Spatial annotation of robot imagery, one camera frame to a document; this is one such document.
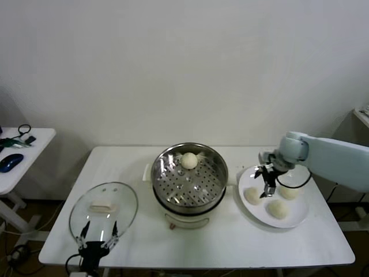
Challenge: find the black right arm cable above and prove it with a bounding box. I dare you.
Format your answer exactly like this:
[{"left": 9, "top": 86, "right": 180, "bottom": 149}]
[{"left": 276, "top": 170, "right": 314, "bottom": 190}]

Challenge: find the white stand base frame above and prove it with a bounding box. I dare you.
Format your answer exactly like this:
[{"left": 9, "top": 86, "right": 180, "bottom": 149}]
[{"left": 337, "top": 206, "right": 369, "bottom": 233}]

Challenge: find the white side table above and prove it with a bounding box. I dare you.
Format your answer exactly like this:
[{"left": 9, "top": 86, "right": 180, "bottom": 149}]
[{"left": 0, "top": 128, "right": 57, "bottom": 242}]

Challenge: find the white shelf desk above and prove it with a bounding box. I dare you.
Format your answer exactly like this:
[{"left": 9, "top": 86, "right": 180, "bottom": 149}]
[{"left": 353, "top": 108, "right": 369, "bottom": 130}]

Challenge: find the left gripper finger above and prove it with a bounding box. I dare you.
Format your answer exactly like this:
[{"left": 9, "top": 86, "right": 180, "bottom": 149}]
[
  {"left": 75, "top": 220, "right": 91, "bottom": 249},
  {"left": 101, "top": 220, "right": 119, "bottom": 249}
]

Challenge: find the white electric cooker base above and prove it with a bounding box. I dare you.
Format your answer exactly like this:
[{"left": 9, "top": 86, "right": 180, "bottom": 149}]
[{"left": 142, "top": 163, "right": 236, "bottom": 231}]

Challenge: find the white floor power strip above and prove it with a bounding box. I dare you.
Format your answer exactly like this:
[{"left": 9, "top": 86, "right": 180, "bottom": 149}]
[{"left": 7, "top": 245, "right": 29, "bottom": 264}]

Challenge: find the white round plate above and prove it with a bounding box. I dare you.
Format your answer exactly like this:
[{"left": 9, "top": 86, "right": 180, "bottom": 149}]
[{"left": 238, "top": 164, "right": 311, "bottom": 229}]

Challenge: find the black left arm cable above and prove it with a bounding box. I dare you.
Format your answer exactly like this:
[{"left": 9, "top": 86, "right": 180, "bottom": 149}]
[{"left": 65, "top": 253, "right": 82, "bottom": 277}]

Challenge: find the thin black cable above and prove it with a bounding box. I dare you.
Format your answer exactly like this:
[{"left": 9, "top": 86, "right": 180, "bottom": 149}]
[{"left": 328, "top": 183, "right": 340, "bottom": 204}]

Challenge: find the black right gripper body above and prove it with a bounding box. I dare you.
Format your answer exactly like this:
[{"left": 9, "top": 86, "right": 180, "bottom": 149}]
[{"left": 261, "top": 163, "right": 279, "bottom": 188}]

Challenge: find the stainless steel steamer basket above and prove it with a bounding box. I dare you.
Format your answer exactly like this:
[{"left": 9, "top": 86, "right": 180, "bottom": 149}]
[{"left": 143, "top": 141, "right": 238, "bottom": 216}]

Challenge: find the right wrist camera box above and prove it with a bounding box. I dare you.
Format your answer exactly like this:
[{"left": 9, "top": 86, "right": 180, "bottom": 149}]
[{"left": 258, "top": 149, "right": 273, "bottom": 164}]

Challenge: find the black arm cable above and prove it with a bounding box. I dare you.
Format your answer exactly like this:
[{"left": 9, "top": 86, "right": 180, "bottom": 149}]
[
  {"left": 65, "top": 253, "right": 82, "bottom": 277},
  {"left": 276, "top": 170, "right": 314, "bottom": 190}
]

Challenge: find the white steamed baozi bun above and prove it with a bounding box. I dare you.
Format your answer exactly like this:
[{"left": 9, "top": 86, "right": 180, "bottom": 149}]
[
  {"left": 244, "top": 187, "right": 260, "bottom": 206},
  {"left": 180, "top": 152, "right": 198, "bottom": 170},
  {"left": 267, "top": 200, "right": 290, "bottom": 219},
  {"left": 280, "top": 184, "right": 298, "bottom": 200}
]

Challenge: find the glass lid with white handle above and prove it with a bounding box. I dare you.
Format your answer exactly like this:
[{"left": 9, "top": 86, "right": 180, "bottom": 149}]
[{"left": 68, "top": 181, "right": 139, "bottom": 246}]

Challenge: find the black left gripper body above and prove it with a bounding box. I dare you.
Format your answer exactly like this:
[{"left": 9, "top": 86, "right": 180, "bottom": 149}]
[{"left": 79, "top": 242, "right": 110, "bottom": 269}]

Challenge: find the blue computer mouse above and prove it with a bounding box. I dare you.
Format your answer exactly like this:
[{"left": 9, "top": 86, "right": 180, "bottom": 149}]
[{"left": 0, "top": 154, "right": 24, "bottom": 173}]

